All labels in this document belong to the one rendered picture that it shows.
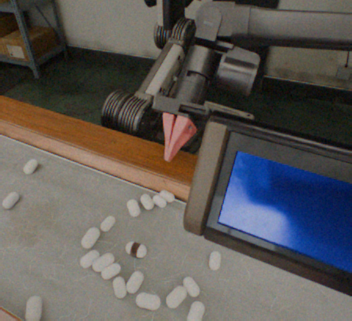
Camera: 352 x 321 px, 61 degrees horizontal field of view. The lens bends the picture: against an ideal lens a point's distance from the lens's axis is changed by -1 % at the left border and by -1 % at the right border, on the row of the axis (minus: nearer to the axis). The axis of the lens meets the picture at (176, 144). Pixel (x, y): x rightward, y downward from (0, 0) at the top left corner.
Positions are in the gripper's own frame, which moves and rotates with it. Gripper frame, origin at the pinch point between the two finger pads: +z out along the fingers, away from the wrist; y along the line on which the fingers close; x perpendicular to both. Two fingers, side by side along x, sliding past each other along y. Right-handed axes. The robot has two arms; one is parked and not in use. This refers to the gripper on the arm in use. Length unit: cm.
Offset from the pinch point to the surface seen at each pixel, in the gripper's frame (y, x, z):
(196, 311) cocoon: 12.6, -3.1, 20.0
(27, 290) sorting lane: -12.4, -6.5, 27.1
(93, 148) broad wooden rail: -21.6, 10.4, 2.5
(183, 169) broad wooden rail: -0.4, 12.1, 0.6
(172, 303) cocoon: 9.1, -3.1, 20.5
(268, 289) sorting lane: 21.3, 3.8, 14.9
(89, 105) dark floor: -121, 136, -31
